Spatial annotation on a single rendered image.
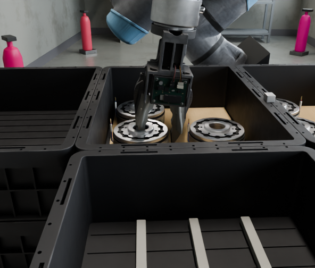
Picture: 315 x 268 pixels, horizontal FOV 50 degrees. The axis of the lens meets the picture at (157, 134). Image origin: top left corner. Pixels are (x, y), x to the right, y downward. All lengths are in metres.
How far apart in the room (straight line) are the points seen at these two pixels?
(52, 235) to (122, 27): 0.43
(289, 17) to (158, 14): 6.48
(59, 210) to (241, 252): 0.22
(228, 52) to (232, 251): 0.66
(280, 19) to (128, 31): 6.35
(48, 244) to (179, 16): 0.36
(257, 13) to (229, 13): 5.87
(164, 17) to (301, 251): 0.36
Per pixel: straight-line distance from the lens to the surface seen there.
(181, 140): 0.66
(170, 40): 0.51
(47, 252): 0.29
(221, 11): 0.95
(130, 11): 0.64
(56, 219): 0.32
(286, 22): 6.97
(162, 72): 0.52
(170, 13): 0.52
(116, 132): 0.62
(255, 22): 6.83
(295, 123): 0.53
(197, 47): 0.97
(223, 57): 0.98
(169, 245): 0.43
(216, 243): 0.44
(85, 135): 0.46
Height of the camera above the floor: 1.13
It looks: 26 degrees down
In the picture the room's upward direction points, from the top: straight up
